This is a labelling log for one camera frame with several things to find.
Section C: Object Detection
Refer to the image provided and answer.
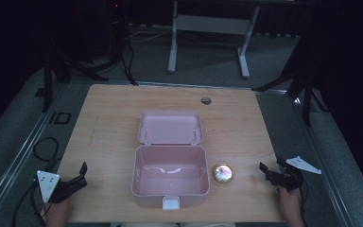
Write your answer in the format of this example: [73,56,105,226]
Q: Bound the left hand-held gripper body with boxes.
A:
[36,169,88,204]

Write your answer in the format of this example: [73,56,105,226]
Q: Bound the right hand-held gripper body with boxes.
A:
[266,156,322,192]

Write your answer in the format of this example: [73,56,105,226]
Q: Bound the round gold compact case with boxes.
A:
[213,163,234,185]

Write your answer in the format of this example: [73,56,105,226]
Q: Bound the pink plastic storage box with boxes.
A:
[130,111,211,211]

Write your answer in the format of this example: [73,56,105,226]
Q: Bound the person's right hand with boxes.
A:
[278,186,304,219]

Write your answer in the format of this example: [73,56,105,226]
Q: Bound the person's left hand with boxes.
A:
[44,197,73,222]

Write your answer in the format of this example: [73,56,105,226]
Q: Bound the black tripod stand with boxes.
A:
[252,29,330,128]
[42,44,110,114]

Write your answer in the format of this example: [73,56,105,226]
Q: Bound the right hand-held gripper cable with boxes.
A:
[298,179,310,227]

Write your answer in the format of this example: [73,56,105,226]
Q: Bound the hand-held gripper cable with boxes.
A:
[298,179,310,227]
[11,179,47,227]

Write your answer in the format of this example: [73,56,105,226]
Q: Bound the left hand-held gripper cable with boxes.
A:
[11,179,47,227]

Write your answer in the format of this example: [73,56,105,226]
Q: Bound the black looped floor cable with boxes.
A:
[31,136,61,164]

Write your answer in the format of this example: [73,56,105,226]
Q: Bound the black hanging cables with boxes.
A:
[116,29,139,87]

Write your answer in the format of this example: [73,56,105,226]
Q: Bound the white floor cable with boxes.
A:
[128,28,172,44]

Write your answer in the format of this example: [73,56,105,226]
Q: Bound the white metal desk frame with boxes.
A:
[167,0,261,79]

